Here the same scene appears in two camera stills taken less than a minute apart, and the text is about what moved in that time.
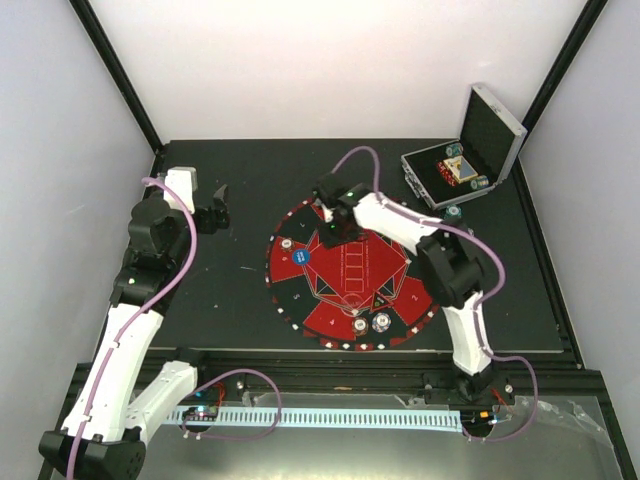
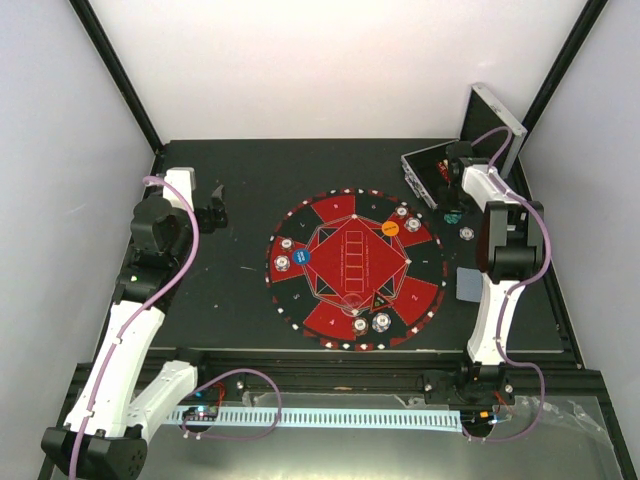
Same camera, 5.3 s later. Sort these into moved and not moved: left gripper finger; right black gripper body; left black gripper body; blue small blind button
Moved: right black gripper body
Not moved: left black gripper body; blue small blind button; left gripper finger
